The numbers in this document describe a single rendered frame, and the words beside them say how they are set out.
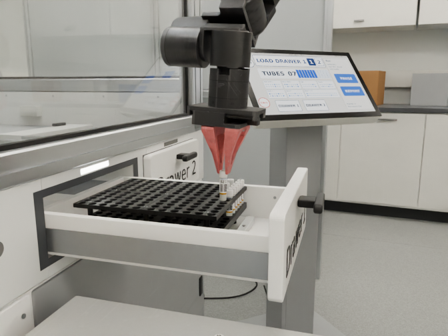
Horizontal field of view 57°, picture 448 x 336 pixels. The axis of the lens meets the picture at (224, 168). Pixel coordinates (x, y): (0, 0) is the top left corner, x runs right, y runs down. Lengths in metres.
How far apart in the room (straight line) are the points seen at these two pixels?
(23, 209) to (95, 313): 0.17
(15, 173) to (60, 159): 0.09
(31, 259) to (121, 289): 0.27
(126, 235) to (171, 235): 0.06
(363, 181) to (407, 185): 0.33
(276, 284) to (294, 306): 1.25
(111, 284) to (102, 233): 0.24
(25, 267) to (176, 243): 0.21
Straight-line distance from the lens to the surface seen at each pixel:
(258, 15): 0.63
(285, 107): 1.39
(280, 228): 0.48
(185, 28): 0.62
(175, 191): 0.69
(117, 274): 0.83
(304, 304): 1.78
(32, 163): 0.61
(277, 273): 0.50
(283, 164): 1.54
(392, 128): 3.50
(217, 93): 0.58
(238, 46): 0.58
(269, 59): 1.52
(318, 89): 1.53
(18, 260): 0.61
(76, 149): 0.67
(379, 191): 3.59
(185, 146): 1.03
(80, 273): 0.73
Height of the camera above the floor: 1.07
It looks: 11 degrees down
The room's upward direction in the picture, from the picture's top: straight up
